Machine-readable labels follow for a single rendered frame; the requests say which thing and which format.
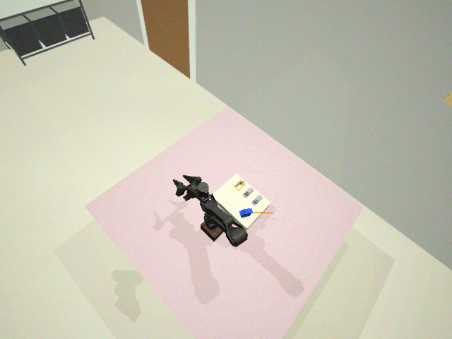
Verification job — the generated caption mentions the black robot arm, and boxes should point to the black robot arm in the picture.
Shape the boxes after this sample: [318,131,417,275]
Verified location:
[196,182,248,247]

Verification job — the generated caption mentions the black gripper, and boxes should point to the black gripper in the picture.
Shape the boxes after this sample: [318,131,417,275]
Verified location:
[173,175,202,198]

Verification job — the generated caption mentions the blue micro servo with orange cable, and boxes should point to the blue micro servo with orange cable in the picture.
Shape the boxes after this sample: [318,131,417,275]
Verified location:
[239,208,266,218]

